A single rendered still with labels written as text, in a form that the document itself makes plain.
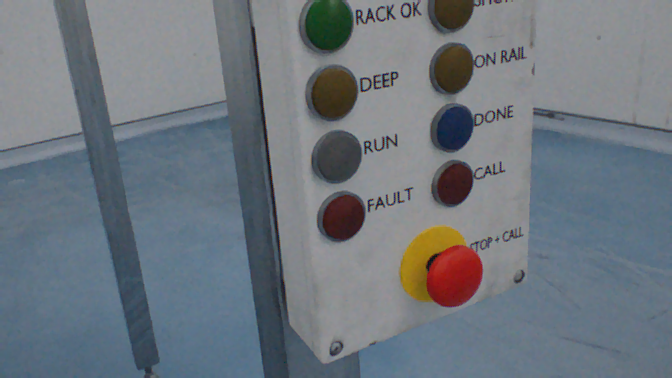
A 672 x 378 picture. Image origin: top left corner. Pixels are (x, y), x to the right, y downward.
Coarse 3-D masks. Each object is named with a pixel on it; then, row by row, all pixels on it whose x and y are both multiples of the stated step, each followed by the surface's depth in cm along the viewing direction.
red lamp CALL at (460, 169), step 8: (448, 168) 37; (456, 168) 37; (464, 168) 38; (448, 176) 37; (456, 176) 37; (464, 176) 38; (472, 176) 38; (440, 184) 37; (448, 184) 37; (456, 184) 38; (464, 184) 38; (472, 184) 38; (440, 192) 37; (448, 192) 38; (456, 192) 38; (464, 192) 38; (448, 200) 38; (456, 200) 38
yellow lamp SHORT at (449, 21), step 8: (440, 0) 34; (448, 0) 34; (456, 0) 34; (464, 0) 34; (472, 0) 35; (440, 8) 34; (448, 8) 34; (456, 8) 34; (464, 8) 34; (472, 8) 35; (440, 16) 34; (448, 16) 34; (456, 16) 34; (464, 16) 34; (440, 24) 34; (448, 24) 34; (456, 24) 34
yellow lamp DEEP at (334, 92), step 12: (324, 72) 32; (336, 72) 32; (324, 84) 31; (336, 84) 32; (348, 84) 32; (312, 96) 32; (324, 96) 32; (336, 96) 32; (348, 96) 32; (324, 108) 32; (336, 108) 32; (348, 108) 33
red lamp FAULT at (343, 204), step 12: (336, 204) 34; (348, 204) 34; (360, 204) 35; (324, 216) 34; (336, 216) 34; (348, 216) 34; (360, 216) 35; (324, 228) 34; (336, 228) 34; (348, 228) 35
